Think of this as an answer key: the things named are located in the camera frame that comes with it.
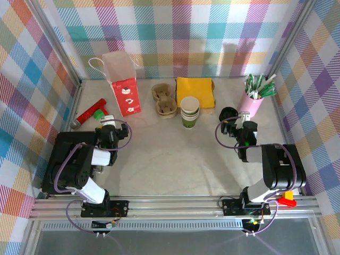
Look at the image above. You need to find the black plastic cup lid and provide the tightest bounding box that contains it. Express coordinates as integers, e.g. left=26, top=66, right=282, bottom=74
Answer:
left=219, top=107, right=239, bottom=120

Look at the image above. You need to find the red white paper gift bag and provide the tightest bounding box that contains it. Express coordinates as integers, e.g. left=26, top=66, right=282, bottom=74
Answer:
left=88, top=51, right=146, bottom=117

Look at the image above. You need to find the pink straw holder cup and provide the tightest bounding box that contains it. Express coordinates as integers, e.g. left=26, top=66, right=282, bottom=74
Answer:
left=237, top=92, right=265, bottom=118

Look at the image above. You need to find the red toy microphone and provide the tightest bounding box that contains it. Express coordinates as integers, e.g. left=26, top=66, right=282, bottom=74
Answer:
left=70, top=98, right=107, bottom=130

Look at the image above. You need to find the black carrying case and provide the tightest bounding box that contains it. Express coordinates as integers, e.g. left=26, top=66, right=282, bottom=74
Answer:
left=41, top=131, right=101, bottom=194

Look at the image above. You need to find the yellow napkin stack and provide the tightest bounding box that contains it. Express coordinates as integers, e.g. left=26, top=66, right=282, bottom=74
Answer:
left=174, top=78, right=217, bottom=115
left=176, top=76, right=215, bottom=109

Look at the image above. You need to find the white paper straw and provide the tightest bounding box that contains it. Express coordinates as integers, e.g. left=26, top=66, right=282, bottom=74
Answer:
left=261, top=74, right=277, bottom=92

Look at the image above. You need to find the red toy brick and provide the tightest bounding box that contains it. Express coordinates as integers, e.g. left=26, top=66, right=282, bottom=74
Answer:
left=278, top=197, right=298, bottom=208

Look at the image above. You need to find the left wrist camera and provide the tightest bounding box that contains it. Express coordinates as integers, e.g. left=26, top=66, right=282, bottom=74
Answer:
left=100, top=115, right=117, bottom=128

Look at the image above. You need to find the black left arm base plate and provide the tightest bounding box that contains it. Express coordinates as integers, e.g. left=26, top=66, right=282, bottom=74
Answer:
left=80, top=199, right=130, bottom=218

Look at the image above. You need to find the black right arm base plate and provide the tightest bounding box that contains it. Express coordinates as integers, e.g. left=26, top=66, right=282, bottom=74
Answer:
left=222, top=198, right=271, bottom=216

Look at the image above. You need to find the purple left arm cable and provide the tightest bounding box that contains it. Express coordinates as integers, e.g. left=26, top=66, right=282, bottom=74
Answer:
left=54, top=119, right=133, bottom=234

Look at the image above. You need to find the small wired connector board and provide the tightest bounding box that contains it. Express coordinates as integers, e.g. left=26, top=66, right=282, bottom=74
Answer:
left=243, top=217, right=266, bottom=232
left=91, top=219, right=117, bottom=230

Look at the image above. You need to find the aluminium mounting rail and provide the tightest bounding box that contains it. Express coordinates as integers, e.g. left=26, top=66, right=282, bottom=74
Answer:
left=28, top=195, right=324, bottom=221

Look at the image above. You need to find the aluminium frame post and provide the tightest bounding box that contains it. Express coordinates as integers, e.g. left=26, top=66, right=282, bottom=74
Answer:
left=261, top=0, right=318, bottom=80
left=25, top=0, right=83, bottom=86

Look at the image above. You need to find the slotted grey cable duct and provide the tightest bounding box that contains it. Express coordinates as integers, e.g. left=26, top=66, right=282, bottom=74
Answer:
left=39, top=222, right=247, bottom=231

